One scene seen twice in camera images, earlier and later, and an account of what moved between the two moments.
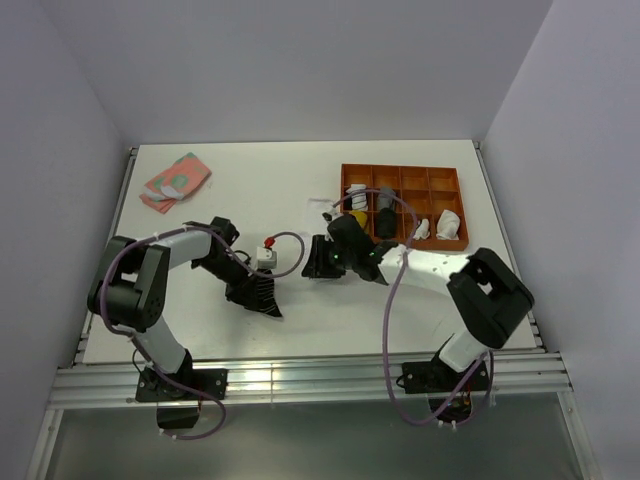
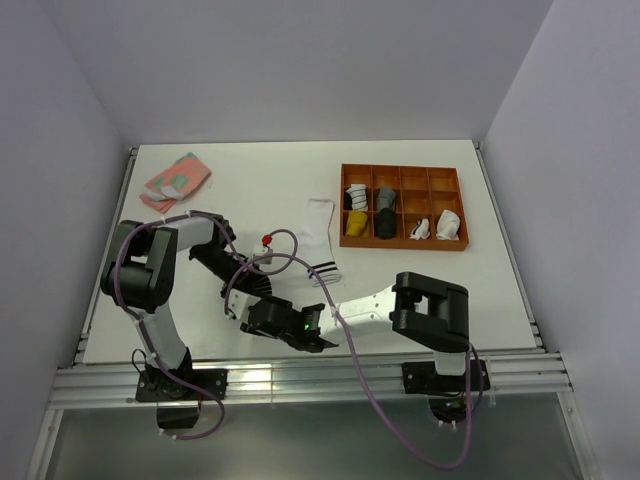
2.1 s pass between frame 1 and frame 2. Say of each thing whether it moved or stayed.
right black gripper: moved
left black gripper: stayed
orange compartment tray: stayed
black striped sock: stayed
